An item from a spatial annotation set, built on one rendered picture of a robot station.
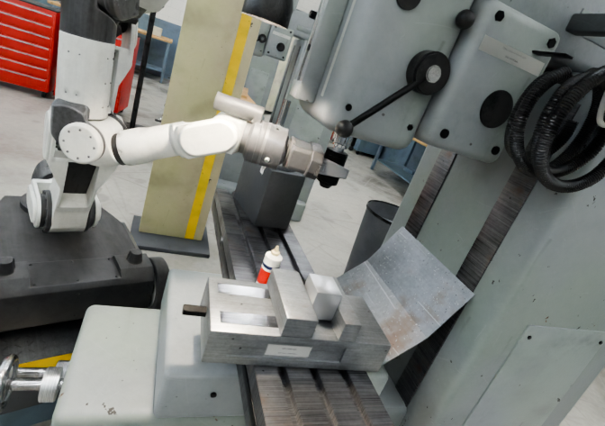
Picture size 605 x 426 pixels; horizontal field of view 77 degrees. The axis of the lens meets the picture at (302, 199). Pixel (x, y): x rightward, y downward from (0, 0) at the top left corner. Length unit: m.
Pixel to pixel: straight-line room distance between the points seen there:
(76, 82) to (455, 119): 0.69
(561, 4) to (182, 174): 2.19
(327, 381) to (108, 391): 0.43
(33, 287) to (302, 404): 0.89
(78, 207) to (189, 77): 1.25
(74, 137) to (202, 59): 1.68
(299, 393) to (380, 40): 0.60
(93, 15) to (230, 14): 1.68
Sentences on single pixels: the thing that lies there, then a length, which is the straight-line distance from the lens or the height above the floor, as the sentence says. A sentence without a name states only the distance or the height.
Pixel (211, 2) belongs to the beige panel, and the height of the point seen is 1.53.
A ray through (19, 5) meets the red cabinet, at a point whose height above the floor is 0.94.
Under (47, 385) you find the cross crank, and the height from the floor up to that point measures 0.63.
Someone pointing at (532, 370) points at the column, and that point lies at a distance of 1.14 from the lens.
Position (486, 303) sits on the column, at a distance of 0.94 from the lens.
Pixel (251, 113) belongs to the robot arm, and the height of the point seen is 1.28.
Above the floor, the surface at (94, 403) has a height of 0.70.
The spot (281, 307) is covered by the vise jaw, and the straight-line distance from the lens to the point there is 0.70.
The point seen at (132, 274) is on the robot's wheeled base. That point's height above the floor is 0.60.
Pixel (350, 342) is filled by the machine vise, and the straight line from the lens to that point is 0.75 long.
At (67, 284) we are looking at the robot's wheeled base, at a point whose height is 0.59.
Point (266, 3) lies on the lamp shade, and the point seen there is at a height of 1.46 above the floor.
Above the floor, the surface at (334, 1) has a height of 1.51.
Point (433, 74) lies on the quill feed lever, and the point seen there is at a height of 1.45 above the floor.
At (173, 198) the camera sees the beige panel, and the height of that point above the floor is 0.32.
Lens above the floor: 1.41
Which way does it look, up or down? 19 degrees down
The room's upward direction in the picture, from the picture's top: 20 degrees clockwise
